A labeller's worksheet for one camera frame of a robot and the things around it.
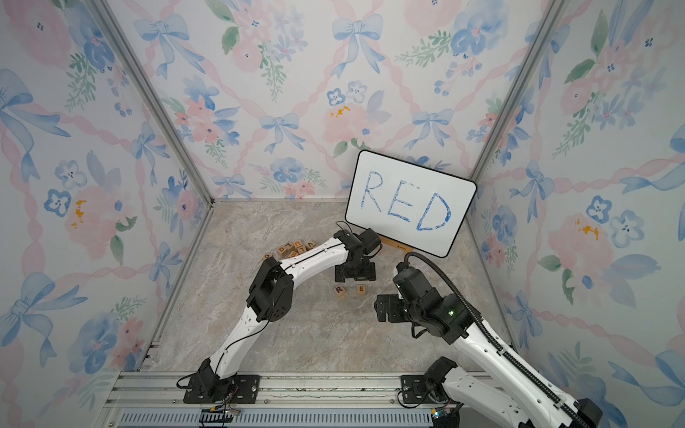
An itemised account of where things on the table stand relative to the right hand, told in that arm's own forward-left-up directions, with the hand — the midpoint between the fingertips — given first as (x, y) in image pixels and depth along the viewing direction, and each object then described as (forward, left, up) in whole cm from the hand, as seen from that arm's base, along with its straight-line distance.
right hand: (390, 303), depth 74 cm
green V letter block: (+29, +27, -13) cm, 42 cm away
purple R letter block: (+10, +15, -12) cm, 22 cm away
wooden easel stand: (+28, -5, -10) cm, 30 cm away
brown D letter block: (+26, +37, -12) cm, 47 cm away
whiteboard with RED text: (+35, -11, +3) cm, 37 cm away
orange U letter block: (+29, +32, -12) cm, 45 cm away
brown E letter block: (+10, +8, -13) cm, 18 cm away
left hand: (+15, +6, -13) cm, 21 cm away
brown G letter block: (+23, +43, -12) cm, 50 cm away
